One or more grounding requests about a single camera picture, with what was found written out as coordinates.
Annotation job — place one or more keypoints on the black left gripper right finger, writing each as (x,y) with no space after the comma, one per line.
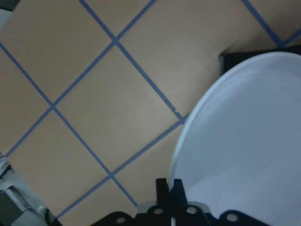
(178,198)

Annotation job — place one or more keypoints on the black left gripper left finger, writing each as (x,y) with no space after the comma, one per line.
(162,192)

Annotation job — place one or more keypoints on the blue round plate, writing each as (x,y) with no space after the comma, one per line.
(240,147)

